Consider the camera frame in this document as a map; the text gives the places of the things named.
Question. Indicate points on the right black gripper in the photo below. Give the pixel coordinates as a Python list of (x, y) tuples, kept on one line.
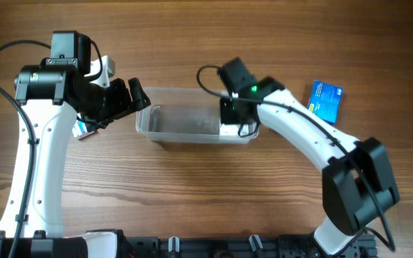
[(230, 111)]

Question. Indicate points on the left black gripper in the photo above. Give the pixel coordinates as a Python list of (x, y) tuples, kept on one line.
[(121, 97)]

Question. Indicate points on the white Hansaplast plaster box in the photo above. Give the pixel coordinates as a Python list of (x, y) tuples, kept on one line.
[(237, 130)]

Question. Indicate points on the white Panadol medicine box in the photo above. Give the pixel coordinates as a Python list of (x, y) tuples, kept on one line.
[(80, 130)]

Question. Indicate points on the blue cardboard box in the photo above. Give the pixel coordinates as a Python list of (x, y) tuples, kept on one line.
[(325, 100)]

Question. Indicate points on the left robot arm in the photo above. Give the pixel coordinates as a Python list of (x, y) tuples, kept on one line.
[(64, 88)]

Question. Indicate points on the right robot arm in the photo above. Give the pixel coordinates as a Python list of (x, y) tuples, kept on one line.
[(358, 183)]

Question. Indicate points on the clear plastic container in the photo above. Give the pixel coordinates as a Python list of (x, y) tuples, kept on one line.
[(183, 115)]

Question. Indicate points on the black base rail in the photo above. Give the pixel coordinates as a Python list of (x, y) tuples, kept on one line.
[(283, 246)]

